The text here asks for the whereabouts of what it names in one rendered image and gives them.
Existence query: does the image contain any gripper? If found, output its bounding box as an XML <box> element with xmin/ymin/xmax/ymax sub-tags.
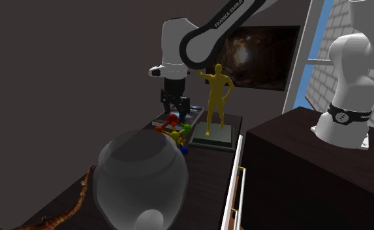
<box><xmin>159</xmin><ymin>78</ymin><xmax>191</xmax><ymax>122</ymax></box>

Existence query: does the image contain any book with dark cover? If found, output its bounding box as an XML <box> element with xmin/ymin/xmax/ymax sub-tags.
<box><xmin>151</xmin><ymin>105</ymin><xmax>205</xmax><ymax>131</ymax></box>

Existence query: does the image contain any colourful ball-and-stick toy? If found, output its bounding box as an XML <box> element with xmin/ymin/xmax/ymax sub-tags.
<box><xmin>153</xmin><ymin>113</ymin><xmax>193</xmax><ymax>157</ymax></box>

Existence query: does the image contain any golden human figure on base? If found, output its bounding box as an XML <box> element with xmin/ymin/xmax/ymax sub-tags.
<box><xmin>188</xmin><ymin>63</ymin><xmax>238</xmax><ymax>152</ymax></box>

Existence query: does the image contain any clear glass fishbowl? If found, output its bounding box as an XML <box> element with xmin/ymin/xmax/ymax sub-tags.
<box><xmin>92</xmin><ymin>129</ymin><xmax>189</xmax><ymax>230</ymax></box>

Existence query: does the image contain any dark robot stand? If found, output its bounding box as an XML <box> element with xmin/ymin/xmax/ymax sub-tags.
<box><xmin>239</xmin><ymin>106</ymin><xmax>374</xmax><ymax>230</ymax></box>

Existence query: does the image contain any brown dinosaur toy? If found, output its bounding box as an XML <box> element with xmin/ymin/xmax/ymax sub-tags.
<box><xmin>0</xmin><ymin>163</ymin><xmax>97</xmax><ymax>230</ymax></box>

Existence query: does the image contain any dark wall picture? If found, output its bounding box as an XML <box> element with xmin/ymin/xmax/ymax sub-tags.
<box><xmin>204</xmin><ymin>25</ymin><xmax>302</xmax><ymax>92</ymax></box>

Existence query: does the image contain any window with white frame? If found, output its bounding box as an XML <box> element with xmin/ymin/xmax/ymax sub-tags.
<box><xmin>281</xmin><ymin>0</ymin><xmax>374</xmax><ymax>132</ymax></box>

